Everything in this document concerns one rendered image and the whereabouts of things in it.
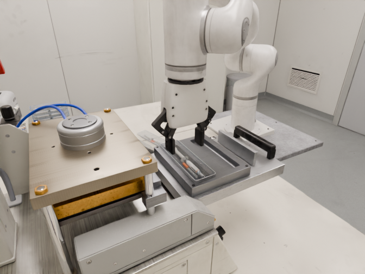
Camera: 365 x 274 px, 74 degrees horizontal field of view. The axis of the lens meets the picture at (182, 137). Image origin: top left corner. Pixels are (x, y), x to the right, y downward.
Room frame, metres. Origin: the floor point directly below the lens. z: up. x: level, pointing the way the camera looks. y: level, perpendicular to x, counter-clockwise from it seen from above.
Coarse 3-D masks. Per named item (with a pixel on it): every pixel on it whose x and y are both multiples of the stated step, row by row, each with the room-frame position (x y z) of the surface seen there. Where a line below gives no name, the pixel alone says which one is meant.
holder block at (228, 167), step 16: (192, 144) 0.59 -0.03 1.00; (208, 144) 0.60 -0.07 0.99; (160, 160) 0.54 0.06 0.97; (208, 160) 0.51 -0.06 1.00; (224, 160) 0.53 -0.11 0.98; (240, 160) 0.51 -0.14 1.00; (176, 176) 0.46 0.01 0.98; (224, 176) 0.44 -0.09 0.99; (240, 176) 0.47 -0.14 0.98; (192, 192) 0.40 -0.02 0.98
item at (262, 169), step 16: (224, 144) 0.62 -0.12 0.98; (240, 144) 0.57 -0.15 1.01; (256, 160) 0.55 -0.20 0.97; (272, 160) 0.55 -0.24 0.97; (160, 176) 0.50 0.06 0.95; (256, 176) 0.48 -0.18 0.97; (272, 176) 0.51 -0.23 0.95; (176, 192) 0.43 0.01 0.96; (208, 192) 0.42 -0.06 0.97; (224, 192) 0.43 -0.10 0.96
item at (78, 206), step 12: (132, 180) 0.35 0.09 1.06; (96, 192) 0.31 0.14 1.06; (108, 192) 0.32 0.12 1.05; (120, 192) 0.33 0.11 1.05; (132, 192) 0.34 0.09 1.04; (60, 204) 0.29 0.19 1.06; (72, 204) 0.29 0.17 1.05; (84, 204) 0.30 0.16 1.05; (96, 204) 0.31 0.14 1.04; (108, 204) 0.32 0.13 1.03; (120, 204) 0.33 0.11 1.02; (60, 216) 0.28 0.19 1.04; (72, 216) 0.29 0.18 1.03; (84, 216) 0.30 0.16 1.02
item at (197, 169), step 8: (160, 144) 0.57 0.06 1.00; (176, 144) 0.57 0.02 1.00; (168, 152) 0.53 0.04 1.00; (176, 152) 0.53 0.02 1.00; (184, 152) 0.53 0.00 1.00; (176, 160) 0.49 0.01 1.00; (184, 160) 0.49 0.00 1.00; (192, 160) 0.49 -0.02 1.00; (200, 160) 0.49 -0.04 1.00; (184, 168) 0.46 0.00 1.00; (192, 168) 0.46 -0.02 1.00; (200, 168) 0.46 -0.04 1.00; (208, 168) 0.46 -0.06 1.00; (192, 176) 0.43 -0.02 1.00; (200, 176) 0.43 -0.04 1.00
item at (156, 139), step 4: (140, 132) 1.11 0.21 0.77; (144, 132) 1.11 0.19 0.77; (148, 132) 1.11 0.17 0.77; (144, 136) 1.07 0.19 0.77; (148, 136) 1.07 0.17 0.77; (152, 136) 1.07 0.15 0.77; (156, 136) 1.07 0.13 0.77; (152, 140) 1.03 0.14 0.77; (156, 140) 1.03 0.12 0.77; (160, 140) 1.03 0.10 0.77; (164, 140) 1.03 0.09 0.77
